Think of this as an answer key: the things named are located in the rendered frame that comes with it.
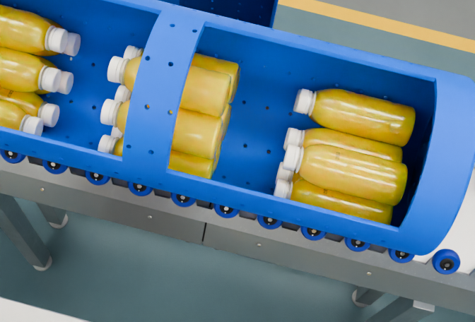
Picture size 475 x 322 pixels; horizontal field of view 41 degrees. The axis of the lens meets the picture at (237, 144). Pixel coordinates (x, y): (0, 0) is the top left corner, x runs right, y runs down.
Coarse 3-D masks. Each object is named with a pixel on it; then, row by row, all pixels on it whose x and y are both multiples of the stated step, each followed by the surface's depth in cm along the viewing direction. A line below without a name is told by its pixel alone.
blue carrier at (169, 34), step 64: (0, 0) 111; (64, 0) 108; (128, 0) 93; (64, 64) 115; (256, 64) 110; (320, 64) 106; (384, 64) 92; (0, 128) 92; (64, 128) 111; (128, 128) 88; (256, 128) 114; (448, 128) 86; (192, 192) 94; (256, 192) 91; (448, 192) 86
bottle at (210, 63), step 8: (200, 56) 101; (208, 56) 101; (192, 64) 99; (200, 64) 100; (208, 64) 100; (216, 64) 100; (224, 64) 100; (232, 64) 100; (224, 72) 99; (232, 72) 99; (232, 80) 99; (232, 88) 100; (232, 96) 103
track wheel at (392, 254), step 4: (388, 248) 107; (388, 252) 106; (392, 252) 106; (396, 252) 106; (400, 252) 106; (404, 252) 106; (392, 256) 106; (396, 256) 106; (400, 256) 106; (404, 256) 106; (408, 256) 106; (412, 256) 106; (396, 260) 106; (400, 260) 106; (404, 260) 106; (408, 260) 106
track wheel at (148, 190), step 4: (128, 184) 107; (132, 184) 107; (136, 184) 107; (140, 184) 107; (132, 188) 108; (136, 188) 107; (140, 188) 107; (144, 188) 107; (148, 188) 107; (152, 188) 107; (132, 192) 108; (136, 192) 108; (140, 192) 108; (144, 192) 108; (148, 192) 107
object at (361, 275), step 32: (32, 160) 112; (0, 192) 119; (32, 192) 116; (64, 192) 114; (160, 192) 111; (128, 224) 117; (160, 224) 115; (192, 224) 113; (288, 224) 111; (256, 256) 116; (288, 256) 114; (320, 256) 112; (416, 256) 110; (384, 288) 115; (416, 288) 113; (448, 288) 112
